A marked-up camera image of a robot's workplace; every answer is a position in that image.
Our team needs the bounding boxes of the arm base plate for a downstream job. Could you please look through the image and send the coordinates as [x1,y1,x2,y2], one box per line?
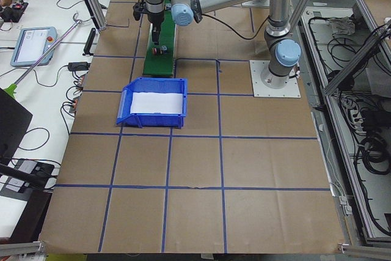
[249,60,301,98]

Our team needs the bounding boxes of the teach pendant tablet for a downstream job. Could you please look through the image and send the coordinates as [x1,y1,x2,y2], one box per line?
[10,26,57,67]

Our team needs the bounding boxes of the reacher grabber tool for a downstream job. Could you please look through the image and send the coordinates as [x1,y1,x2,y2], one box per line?
[4,12,89,98]

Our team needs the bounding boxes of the left blue plastic bin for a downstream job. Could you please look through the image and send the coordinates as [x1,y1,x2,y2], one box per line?
[116,77,188,128]

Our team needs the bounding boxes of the green conveyor belt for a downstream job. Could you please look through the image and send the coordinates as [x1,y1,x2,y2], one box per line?
[143,0,176,77]

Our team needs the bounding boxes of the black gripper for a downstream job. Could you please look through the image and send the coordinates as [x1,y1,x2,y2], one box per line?
[148,11,164,44]

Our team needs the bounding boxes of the black power adapter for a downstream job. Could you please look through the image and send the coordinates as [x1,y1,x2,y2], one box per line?
[67,62,90,72]

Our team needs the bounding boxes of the white foam pad left bin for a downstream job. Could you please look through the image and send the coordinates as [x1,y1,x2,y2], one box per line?
[130,92,183,114]

